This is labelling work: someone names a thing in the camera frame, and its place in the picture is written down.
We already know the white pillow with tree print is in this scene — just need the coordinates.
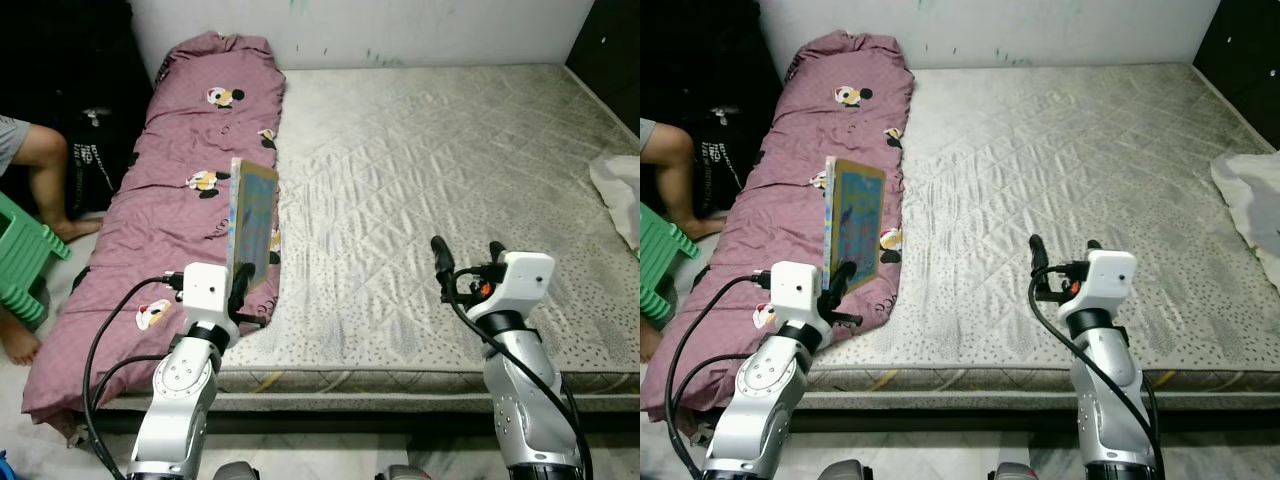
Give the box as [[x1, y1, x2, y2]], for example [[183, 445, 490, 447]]
[[588, 153, 641, 223], [1212, 150, 1280, 266]]

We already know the white quilted mattress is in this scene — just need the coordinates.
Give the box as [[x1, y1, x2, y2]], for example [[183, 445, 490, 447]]
[[210, 65, 641, 394], [828, 65, 1280, 391]]

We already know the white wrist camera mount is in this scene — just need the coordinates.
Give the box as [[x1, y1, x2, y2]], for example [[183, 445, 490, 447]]
[[495, 250, 557, 323], [770, 260, 829, 327], [182, 262, 239, 327], [1085, 250, 1140, 317]]

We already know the black bag white print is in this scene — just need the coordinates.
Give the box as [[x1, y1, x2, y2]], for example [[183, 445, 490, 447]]
[[700, 105, 766, 216], [65, 105, 139, 216]]

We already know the black tufted headboard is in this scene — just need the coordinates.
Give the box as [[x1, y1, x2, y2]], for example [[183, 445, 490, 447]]
[[565, 0, 641, 136], [1192, 0, 1280, 126]]

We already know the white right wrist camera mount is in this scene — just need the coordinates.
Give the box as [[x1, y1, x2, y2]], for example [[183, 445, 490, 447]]
[[1085, 250, 1140, 317], [495, 250, 557, 323]]

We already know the blue yellow children's book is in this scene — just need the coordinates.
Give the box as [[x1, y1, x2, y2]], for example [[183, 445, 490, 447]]
[[822, 157, 887, 293], [228, 157, 280, 296]]

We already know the grey bed base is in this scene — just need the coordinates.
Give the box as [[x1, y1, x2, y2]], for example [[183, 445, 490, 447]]
[[100, 390, 641, 415], [800, 386, 1280, 414]]

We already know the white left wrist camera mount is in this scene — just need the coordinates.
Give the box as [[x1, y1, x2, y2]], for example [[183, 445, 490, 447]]
[[182, 262, 239, 327], [770, 260, 829, 327]]

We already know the person in grey shorts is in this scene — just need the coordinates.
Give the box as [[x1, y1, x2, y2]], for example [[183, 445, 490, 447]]
[[0, 115, 101, 366], [640, 118, 729, 361]]

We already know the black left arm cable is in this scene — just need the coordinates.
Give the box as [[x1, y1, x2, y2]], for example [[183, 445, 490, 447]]
[[660, 267, 777, 480], [82, 269, 187, 480]]

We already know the green plastic stool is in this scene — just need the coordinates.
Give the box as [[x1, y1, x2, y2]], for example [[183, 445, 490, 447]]
[[0, 190, 73, 326], [640, 200, 701, 323]]

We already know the purple cartoon print quilt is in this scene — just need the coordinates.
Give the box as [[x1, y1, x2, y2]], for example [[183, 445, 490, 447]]
[[20, 30, 288, 421], [642, 30, 916, 421]]

